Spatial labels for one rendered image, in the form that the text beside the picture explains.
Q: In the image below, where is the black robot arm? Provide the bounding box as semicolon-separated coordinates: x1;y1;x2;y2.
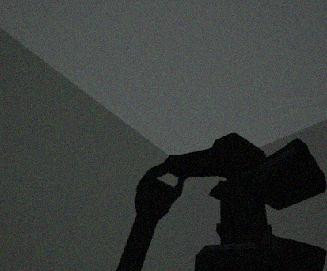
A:
117;133;327;271

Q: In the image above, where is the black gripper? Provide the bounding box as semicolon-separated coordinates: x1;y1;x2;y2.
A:
195;212;273;271

